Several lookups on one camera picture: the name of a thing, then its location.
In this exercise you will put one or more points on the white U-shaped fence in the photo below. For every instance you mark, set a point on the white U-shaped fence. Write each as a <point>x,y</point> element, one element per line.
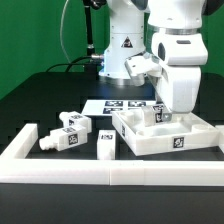
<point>16,167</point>

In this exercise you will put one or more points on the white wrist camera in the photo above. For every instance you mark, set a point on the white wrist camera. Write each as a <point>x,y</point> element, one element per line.
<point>140,66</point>

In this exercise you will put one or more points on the white sheet with markers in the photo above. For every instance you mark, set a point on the white sheet with markers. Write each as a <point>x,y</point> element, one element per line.
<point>105,107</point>

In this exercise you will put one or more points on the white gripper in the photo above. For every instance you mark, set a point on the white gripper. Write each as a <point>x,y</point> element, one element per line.
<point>177,77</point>

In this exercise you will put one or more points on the black camera pole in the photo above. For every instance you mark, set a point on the black camera pole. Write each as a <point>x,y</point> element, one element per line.
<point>88,6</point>

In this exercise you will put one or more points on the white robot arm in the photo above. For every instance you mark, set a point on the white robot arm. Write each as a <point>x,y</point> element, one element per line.
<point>133,22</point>

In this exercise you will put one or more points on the white square tabletop part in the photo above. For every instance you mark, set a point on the white square tabletop part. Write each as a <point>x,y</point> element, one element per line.
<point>183,132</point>

